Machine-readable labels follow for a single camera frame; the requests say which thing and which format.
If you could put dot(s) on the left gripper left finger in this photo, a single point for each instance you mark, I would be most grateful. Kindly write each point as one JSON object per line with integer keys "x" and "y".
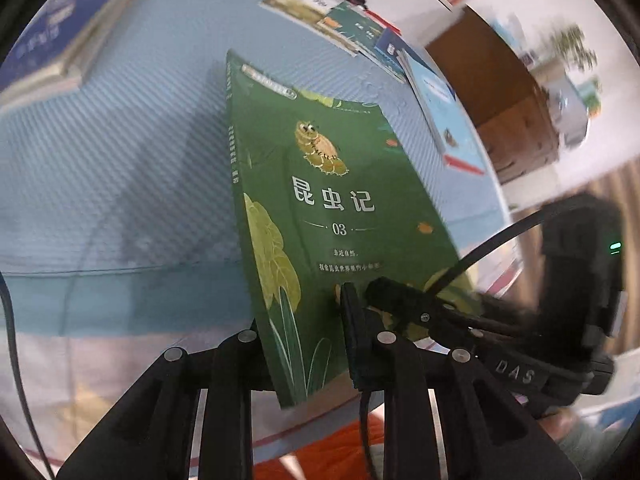
{"x": 188, "y": 415}

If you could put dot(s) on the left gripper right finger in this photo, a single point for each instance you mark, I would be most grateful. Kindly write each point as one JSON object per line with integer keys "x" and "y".
{"x": 446, "y": 415}

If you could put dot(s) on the green insect book 03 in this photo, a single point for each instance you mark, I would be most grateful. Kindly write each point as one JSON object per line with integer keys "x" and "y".
{"x": 324, "y": 194}

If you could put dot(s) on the stack of organized books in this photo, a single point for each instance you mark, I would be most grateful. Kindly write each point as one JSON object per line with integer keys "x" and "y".
{"x": 56, "y": 51}

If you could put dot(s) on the blue quilted table mat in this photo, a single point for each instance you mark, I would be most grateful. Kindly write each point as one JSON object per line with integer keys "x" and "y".
{"x": 117, "y": 226}

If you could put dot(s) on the brown wooden cabinet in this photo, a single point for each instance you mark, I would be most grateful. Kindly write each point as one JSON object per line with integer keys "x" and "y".
{"x": 507, "y": 106}

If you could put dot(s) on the light blue red-edged book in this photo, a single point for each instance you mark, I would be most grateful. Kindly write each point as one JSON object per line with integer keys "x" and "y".
{"x": 452, "y": 133}

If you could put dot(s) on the royal blue book underneath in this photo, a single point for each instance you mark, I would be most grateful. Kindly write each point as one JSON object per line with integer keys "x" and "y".
{"x": 421, "y": 74}

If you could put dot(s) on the red tassel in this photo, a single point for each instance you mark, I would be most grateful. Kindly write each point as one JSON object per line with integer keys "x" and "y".
{"x": 382, "y": 21}

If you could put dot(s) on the dark teal insect book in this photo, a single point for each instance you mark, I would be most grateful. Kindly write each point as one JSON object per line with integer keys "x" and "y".
{"x": 348, "y": 24}

